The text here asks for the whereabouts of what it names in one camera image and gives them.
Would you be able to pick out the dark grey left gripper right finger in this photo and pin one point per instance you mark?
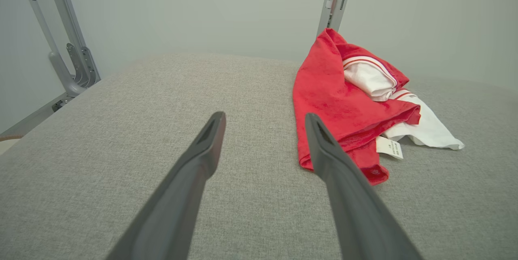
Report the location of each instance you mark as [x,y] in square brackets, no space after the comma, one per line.
[352,203]

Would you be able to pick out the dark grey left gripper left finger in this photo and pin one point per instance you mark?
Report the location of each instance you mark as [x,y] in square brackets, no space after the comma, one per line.
[182,195]

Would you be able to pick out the red t-shirt with white sleeves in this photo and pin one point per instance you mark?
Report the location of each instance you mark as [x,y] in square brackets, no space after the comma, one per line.
[332,98]

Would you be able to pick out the grey angled frame bar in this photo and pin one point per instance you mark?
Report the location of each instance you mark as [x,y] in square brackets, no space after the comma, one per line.
[66,9]
[42,21]

